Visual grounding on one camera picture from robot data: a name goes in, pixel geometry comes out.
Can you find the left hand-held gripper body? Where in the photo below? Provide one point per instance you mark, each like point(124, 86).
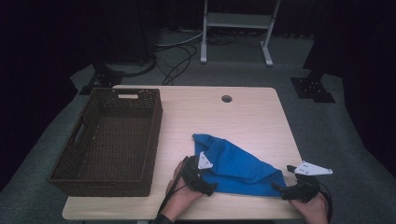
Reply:
point(194, 175)

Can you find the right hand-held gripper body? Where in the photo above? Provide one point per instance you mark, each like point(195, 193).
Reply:
point(303, 188)

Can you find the blue printed t-shirt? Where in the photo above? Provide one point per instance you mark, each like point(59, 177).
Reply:
point(236, 168)

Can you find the brown wicker basket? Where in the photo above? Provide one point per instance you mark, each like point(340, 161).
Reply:
point(118, 140)

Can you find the person's right hand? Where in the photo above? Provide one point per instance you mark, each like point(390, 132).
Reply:
point(309, 211)

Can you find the person's left hand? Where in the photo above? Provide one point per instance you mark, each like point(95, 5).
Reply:
point(182, 199)

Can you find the black stand with square base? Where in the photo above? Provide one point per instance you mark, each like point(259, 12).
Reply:
point(313, 88)

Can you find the black stand with flat feet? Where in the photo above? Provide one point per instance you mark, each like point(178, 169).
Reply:
point(104, 77)

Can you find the white metal stand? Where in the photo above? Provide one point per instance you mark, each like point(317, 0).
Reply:
point(238, 20)

